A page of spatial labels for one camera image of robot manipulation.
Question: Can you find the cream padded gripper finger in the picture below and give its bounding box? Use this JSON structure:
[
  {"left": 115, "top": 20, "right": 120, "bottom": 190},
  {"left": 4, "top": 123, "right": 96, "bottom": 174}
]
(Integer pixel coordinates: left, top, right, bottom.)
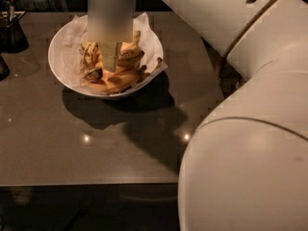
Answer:
[{"left": 99, "top": 42, "right": 121, "bottom": 72}]

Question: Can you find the white rounded gripper body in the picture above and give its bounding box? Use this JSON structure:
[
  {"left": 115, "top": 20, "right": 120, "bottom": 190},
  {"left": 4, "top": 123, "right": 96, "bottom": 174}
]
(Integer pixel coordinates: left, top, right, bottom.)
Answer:
[{"left": 88, "top": 0, "right": 136, "bottom": 42}]

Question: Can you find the spotted ripe banana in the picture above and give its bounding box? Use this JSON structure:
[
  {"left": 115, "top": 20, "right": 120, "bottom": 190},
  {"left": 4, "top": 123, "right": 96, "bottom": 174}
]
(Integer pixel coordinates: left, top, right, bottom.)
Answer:
[{"left": 117, "top": 49, "right": 144, "bottom": 67}]

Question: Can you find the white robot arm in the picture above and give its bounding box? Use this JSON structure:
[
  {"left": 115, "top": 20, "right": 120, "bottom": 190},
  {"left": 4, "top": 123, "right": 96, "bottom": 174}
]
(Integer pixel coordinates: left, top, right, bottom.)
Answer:
[{"left": 162, "top": 0, "right": 308, "bottom": 231}]

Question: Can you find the dark stemmed spotted banana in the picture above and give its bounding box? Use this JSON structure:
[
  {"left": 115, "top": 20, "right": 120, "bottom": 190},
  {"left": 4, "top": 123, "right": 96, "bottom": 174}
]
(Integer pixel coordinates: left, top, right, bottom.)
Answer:
[{"left": 80, "top": 42, "right": 98, "bottom": 73}]

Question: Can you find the yellow banana bunch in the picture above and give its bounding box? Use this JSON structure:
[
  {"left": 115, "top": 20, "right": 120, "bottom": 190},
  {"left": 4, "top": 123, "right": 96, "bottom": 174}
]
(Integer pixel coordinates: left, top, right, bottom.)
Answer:
[{"left": 80, "top": 31, "right": 147, "bottom": 94}]

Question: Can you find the white ceramic bowl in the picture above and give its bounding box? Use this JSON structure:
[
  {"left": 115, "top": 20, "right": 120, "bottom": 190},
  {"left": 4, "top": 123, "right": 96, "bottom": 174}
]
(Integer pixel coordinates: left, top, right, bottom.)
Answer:
[{"left": 48, "top": 13, "right": 167, "bottom": 100}]

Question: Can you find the white paper bowl liner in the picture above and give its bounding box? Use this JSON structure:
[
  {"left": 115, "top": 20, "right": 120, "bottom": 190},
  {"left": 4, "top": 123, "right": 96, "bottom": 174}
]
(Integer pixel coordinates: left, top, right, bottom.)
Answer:
[{"left": 59, "top": 13, "right": 167, "bottom": 97}]

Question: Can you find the dark glass container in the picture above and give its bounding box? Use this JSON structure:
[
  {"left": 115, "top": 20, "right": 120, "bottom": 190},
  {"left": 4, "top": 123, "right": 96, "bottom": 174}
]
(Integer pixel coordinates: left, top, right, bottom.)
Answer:
[{"left": 0, "top": 2, "right": 29, "bottom": 53}]

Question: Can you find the dark round object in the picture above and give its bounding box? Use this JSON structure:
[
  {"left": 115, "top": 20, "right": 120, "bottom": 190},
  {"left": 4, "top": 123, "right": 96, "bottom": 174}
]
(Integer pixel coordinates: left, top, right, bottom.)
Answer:
[{"left": 0, "top": 55, "right": 10, "bottom": 81}]

